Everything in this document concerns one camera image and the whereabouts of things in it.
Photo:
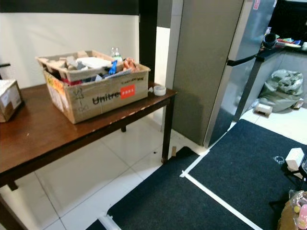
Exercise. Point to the brown bag of trash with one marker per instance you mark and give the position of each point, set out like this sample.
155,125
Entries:
297,213

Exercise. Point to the grey rubbish bag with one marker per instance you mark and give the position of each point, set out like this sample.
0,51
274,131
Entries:
283,91

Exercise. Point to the black pot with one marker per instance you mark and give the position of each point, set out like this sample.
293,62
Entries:
270,40

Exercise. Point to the black wall pillar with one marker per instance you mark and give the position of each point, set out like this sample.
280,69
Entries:
147,28

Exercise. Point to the silver fridge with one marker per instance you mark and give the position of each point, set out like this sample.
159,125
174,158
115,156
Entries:
211,62

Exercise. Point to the clear water bottle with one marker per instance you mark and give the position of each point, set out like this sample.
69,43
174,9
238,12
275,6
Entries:
115,52

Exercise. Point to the white floor tape strip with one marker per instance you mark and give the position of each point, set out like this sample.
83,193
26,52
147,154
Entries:
220,203

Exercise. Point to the grey kitchen counter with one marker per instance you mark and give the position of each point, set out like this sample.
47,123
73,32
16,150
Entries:
292,60

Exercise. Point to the large Unitree cardboard box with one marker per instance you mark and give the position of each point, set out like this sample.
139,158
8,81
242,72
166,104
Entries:
100,96

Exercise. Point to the dark brown wooden table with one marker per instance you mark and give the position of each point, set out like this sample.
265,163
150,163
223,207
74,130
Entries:
57,129

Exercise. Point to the small labelled cardboard box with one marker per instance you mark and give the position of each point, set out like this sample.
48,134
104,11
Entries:
9,98

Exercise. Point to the clear plastic cup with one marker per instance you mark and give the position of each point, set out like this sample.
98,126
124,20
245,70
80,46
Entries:
278,160

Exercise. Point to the white tape roll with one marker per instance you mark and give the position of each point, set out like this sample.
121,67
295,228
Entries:
159,91

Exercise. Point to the dark grey floor mat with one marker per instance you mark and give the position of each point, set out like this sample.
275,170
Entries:
240,163
168,206

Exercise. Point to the small white floor box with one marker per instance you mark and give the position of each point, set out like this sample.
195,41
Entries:
263,109

